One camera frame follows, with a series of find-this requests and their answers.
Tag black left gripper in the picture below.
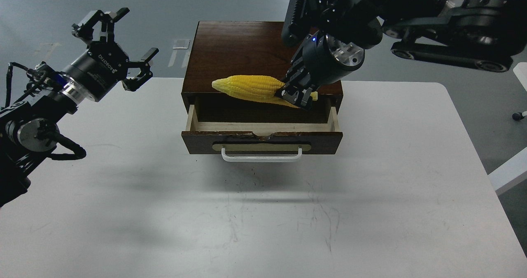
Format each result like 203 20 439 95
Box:
63 7 159 103

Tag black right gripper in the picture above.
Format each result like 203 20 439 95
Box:
275 34 366 110

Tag yellow corn cob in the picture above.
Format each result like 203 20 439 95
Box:
211 75 297 108

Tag wooden drawer with white handle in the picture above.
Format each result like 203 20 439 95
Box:
181 105 343 162

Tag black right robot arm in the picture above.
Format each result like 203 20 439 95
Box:
275 0 526 110

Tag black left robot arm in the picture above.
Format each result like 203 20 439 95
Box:
0 7 159 205

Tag dark wooden drawer cabinet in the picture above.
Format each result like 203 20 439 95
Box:
181 21 344 124

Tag black caster wheel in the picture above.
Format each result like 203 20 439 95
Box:
511 111 527 121

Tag white side table edge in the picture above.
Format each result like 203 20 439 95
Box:
489 62 527 196

